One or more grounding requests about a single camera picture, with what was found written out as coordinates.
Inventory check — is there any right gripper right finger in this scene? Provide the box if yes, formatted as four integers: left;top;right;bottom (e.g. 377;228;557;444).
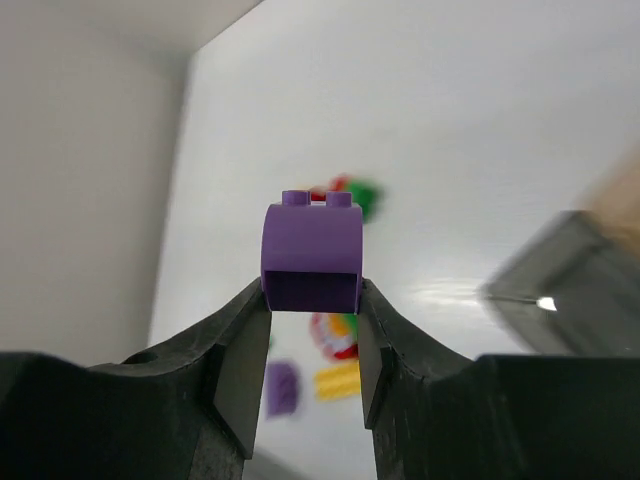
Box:
358;281;639;479

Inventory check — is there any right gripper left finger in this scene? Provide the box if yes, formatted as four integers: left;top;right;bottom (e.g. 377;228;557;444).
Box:
1;281;271;479

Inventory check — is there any purple arch lego piece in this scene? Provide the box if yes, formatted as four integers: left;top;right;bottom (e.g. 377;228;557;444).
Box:
265;360;302;418

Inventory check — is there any red flower lego piece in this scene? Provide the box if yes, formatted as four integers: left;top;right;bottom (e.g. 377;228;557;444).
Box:
310;313;358;361

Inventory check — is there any purple round lego piece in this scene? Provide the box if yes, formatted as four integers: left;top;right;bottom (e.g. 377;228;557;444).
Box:
261;190;363;314

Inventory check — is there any red green lego block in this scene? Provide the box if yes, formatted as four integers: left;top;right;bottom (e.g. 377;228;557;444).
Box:
310;174;385;223

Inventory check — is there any yellow long lego plate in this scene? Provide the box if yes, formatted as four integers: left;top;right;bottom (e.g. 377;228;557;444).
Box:
313;362;361;402

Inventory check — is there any clear compartment container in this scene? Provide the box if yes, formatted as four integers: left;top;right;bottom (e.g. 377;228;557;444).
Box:
483;151;639;357

